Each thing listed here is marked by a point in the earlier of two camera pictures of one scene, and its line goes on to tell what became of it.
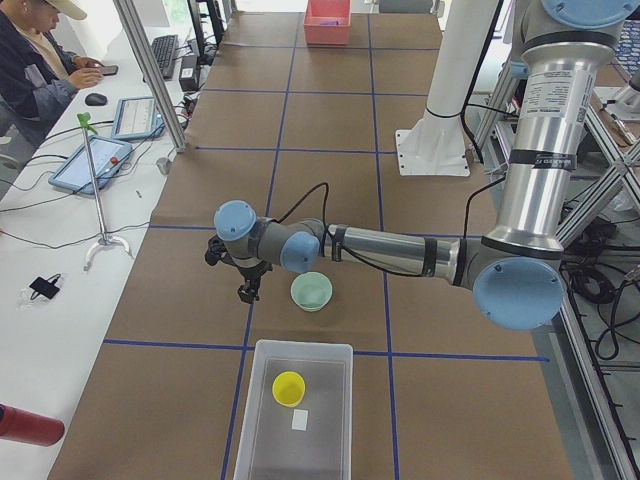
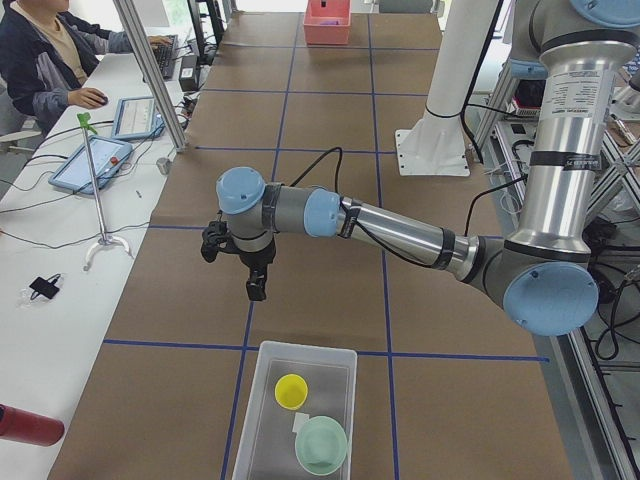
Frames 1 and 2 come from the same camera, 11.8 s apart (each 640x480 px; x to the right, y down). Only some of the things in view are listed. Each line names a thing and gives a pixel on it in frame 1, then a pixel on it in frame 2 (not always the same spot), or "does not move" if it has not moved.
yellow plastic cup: (288, 389) does not move
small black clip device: (45, 287) does not move
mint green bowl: (311, 291) → (321, 445)
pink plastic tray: (323, 11) does not move
